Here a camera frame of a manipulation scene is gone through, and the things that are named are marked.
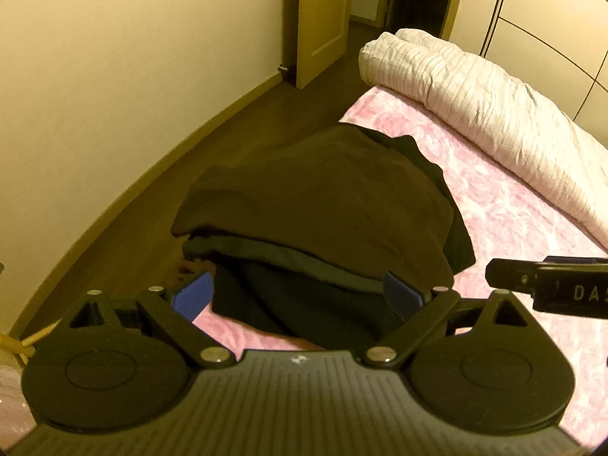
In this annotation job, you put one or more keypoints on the black garment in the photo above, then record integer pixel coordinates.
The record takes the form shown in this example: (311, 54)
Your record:
(285, 304)

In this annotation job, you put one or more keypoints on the pink floral blanket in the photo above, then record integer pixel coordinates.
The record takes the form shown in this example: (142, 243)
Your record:
(498, 209)

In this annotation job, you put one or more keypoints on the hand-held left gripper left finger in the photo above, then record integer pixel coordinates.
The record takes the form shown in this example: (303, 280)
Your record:
(192, 294)

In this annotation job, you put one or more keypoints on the pale wooden stick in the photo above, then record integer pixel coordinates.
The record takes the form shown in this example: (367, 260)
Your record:
(14, 344)

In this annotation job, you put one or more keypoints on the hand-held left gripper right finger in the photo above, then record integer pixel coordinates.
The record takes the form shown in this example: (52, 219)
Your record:
(401, 294)

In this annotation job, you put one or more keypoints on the small metal door stop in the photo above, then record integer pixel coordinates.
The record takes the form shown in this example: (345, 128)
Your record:
(284, 70)

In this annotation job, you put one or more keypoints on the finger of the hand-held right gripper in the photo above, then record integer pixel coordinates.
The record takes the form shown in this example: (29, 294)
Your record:
(570, 261)
(508, 274)

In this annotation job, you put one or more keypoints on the dark green garment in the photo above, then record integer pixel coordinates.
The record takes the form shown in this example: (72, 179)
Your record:
(456, 242)

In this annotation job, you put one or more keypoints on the yellow wooden door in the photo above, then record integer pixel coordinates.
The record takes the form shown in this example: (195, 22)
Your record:
(323, 9)

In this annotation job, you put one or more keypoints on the white crinkled quilt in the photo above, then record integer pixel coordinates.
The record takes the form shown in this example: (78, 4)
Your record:
(475, 99)

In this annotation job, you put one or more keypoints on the cream wardrobe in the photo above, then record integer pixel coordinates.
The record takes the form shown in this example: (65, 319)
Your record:
(546, 9)

